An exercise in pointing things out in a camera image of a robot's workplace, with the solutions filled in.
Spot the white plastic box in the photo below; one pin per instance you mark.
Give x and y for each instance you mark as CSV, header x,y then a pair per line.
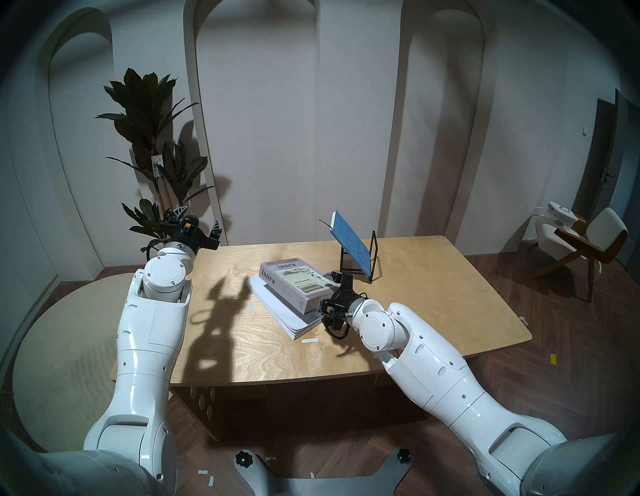
x,y
560,216

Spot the white wooden armchair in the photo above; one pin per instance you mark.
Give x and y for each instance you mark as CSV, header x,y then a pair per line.
x,y
602,235

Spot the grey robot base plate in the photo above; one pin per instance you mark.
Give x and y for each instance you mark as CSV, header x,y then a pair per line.
x,y
325,485

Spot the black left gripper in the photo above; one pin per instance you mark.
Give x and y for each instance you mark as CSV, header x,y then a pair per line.
x,y
200,242

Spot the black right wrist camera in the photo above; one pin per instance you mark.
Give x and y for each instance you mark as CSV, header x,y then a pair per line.
x,y
331,309

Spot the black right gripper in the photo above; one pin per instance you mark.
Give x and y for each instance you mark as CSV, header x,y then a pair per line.
x,y
350,300

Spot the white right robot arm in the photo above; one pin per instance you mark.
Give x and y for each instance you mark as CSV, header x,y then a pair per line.
x,y
440,370

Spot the round beige rug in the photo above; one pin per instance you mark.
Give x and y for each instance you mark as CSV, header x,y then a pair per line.
x,y
65,360

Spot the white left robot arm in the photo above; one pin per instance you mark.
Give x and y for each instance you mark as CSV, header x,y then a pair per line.
x,y
150,320

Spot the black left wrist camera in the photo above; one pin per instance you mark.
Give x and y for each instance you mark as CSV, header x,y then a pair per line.
x,y
190,225

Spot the white plant tag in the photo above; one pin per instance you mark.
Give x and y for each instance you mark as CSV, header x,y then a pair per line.
x,y
157,166

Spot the blue notebook with bookmark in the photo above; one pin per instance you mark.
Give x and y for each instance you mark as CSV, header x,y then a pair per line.
x,y
352,245

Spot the thick white printed book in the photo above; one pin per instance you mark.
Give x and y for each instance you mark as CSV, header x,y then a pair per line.
x,y
300,285

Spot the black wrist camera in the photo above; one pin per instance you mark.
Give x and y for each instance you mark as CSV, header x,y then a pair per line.
x,y
190,225
331,309

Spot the large thin white book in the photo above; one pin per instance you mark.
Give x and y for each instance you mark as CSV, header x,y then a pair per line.
x,y
295,322

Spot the tall dark green plant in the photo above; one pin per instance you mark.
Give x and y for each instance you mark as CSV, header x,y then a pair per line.
x,y
150,115

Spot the dark grey door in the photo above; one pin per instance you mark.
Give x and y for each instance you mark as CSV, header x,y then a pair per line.
x,y
612,165

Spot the black star knob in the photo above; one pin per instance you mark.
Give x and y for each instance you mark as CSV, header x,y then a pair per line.
x,y
243,458
404,455

